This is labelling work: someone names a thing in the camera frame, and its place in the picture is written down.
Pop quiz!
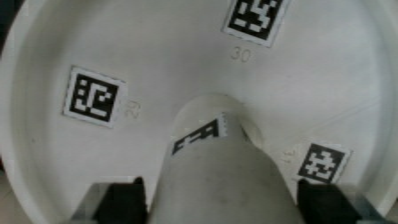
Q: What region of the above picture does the white cylindrical table leg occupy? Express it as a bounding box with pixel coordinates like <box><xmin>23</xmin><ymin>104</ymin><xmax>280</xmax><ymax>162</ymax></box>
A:
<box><xmin>147</xmin><ymin>94</ymin><xmax>304</xmax><ymax>224</ymax></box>

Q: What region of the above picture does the white round table top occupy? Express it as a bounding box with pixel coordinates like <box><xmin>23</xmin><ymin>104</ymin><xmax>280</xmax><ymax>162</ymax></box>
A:
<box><xmin>0</xmin><ymin>0</ymin><xmax>398</xmax><ymax>224</ymax></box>

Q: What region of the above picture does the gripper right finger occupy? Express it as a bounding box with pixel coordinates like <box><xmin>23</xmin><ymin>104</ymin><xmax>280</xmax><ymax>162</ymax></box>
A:
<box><xmin>296</xmin><ymin>179</ymin><xmax>389</xmax><ymax>224</ymax></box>

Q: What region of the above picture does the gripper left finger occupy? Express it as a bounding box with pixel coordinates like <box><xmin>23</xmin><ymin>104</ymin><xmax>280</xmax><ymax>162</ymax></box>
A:
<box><xmin>69</xmin><ymin>177</ymin><xmax>147</xmax><ymax>224</ymax></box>

